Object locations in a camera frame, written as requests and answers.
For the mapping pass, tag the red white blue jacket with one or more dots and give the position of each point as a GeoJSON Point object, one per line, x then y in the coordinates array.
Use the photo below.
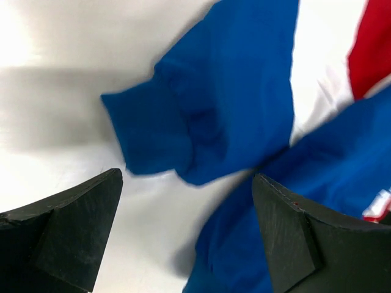
{"type": "Point", "coordinates": [244, 90]}

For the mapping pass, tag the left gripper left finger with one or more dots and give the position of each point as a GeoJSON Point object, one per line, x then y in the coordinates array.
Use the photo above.
{"type": "Point", "coordinates": [57, 244]}

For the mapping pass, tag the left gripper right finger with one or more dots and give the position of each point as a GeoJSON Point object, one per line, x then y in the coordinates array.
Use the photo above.
{"type": "Point", "coordinates": [312, 248]}

